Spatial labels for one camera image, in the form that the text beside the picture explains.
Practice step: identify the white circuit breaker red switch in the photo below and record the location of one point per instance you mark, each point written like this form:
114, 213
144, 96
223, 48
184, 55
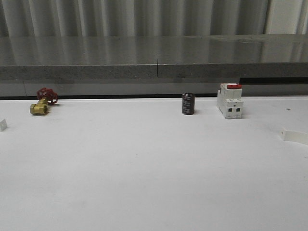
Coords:
229, 100

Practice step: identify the black cylindrical capacitor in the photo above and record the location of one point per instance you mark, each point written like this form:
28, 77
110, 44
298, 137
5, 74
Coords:
188, 103

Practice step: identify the brass valve red handwheel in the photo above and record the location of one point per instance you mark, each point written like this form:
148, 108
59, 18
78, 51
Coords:
46, 97

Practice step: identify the grey stone ledge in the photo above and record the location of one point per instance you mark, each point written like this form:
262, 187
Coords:
245, 58

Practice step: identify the white half clamp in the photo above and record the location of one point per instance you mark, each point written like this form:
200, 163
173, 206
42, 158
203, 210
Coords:
3, 125
294, 136

